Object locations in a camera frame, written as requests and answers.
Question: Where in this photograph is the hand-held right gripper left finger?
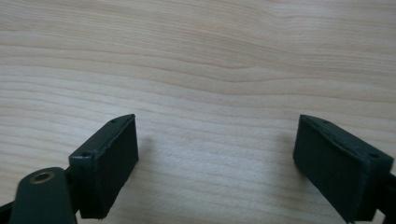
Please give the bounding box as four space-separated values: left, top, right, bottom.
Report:
68 113 140 220

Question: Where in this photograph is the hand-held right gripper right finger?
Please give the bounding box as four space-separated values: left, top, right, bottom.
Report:
292 114 395 223

